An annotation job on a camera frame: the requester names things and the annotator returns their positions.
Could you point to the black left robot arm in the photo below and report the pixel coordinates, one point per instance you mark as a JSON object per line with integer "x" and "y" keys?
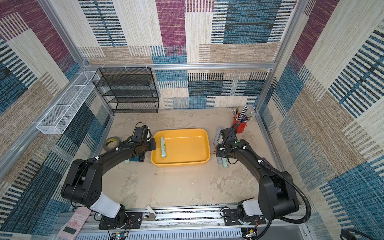
{"x": 83, "y": 183}

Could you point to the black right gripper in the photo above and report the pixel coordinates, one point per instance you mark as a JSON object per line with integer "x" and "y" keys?
{"x": 221, "y": 150}

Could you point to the black wire mesh shelf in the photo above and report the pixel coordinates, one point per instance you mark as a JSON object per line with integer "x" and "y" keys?
{"x": 127, "y": 90}

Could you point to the pink calculator device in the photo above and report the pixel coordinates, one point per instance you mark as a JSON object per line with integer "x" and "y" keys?
{"x": 72, "y": 228}

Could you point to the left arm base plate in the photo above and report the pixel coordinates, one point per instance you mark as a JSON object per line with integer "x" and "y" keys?
{"x": 126, "y": 221}

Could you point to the white wire mesh basket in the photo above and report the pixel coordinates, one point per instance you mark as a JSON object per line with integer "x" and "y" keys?
{"x": 61, "y": 114}

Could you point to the red pen holder cup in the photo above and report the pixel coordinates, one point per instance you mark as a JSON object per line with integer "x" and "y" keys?
{"x": 240, "y": 125}

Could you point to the black yellow tape roll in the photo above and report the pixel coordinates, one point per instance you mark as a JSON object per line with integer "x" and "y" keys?
{"x": 111, "y": 143}

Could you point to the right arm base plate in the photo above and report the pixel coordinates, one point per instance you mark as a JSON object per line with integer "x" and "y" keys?
{"x": 234, "y": 217}

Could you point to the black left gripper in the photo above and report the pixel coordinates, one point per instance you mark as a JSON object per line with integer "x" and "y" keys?
{"x": 153, "y": 141}

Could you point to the grey pruning pliers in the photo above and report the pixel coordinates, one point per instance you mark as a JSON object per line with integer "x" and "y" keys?
{"x": 219, "y": 160}
{"x": 218, "y": 135}

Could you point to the yellow plastic storage tray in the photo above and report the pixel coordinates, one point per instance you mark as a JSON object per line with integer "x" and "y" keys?
{"x": 184, "y": 147}

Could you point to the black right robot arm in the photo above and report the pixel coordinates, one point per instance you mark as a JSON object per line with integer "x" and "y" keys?
{"x": 277, "y": 192}

